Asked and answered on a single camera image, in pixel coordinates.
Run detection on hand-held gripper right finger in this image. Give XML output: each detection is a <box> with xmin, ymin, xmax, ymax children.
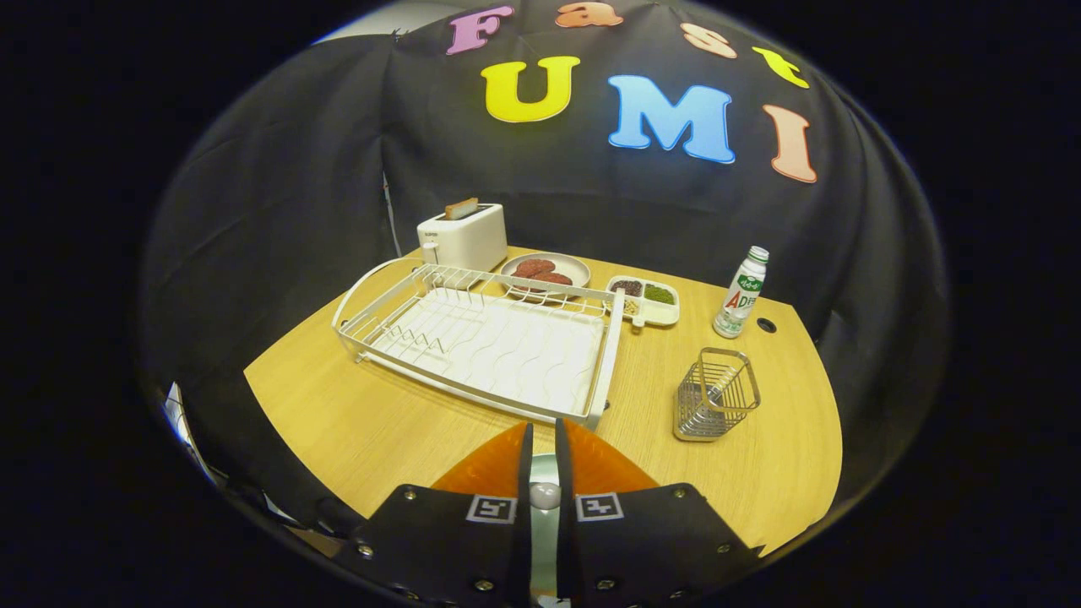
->
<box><xmin>554</xmin><ymin>418</ymin><xmax>765</xmax><ymax>608</ymax></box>

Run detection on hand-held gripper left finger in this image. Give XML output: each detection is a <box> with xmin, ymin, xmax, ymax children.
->
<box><xmin>338</xmin><ymin>422</ymin><xmax>535</xmax><ymax>608</ymax></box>

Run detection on pale green plate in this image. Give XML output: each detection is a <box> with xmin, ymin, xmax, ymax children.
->
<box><xmin>530</xmin><ymin>453</ymin><xmax>560</xmax><ymax>600</ymax></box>

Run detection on white wire dish rack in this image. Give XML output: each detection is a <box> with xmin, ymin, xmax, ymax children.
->
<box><xmin>331</xmin><ymin>258</ymin><xmax>627</xmax><ymax>432</ymax></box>

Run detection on metal wire basket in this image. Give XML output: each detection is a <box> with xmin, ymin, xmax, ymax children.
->
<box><xmin>673</xmin><ymin>347</ymin><xmax>762</xmax><ymax>442</ymax></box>

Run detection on round beige dish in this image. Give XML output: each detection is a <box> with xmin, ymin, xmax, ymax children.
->
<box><xmin>498</xmin><ymin>252</ymin><xmax>592</xmax><ymax>301</ymax></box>

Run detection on white divided tray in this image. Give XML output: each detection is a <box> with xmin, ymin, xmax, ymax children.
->
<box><xmin>605</xmin><ymin>275</ymin><xmax>681</xmax><ymax>328</ymax></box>

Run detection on red meat slices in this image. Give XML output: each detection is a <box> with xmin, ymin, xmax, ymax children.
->
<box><xmin>511</xmin><ymin>258</ymin><xmax>574</xmax><ymax>294</ymax></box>

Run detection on white toaster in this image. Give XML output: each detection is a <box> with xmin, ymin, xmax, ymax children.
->
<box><xmin>416</xmin><ymin>203</ymin><xmax>508</xmax><ymax>274</ymax></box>

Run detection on white green-label drink bottle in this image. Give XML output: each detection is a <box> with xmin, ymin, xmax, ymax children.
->
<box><xmin>713</xmin><ymin>246</ymin><xmax>770</xmax><ymax>339</ymax></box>

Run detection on black backdrop cloth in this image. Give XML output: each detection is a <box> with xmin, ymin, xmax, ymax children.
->
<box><xmin>139</xmin><ymin>0</ymin><xmax>951</xmax><ymax>541</ymax></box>

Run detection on white toaster cable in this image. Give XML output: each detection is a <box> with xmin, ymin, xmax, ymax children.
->
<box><xmin>382</xmin><ymin>172</ymin><xmax>402</xmax><ymax>257</ymax></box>

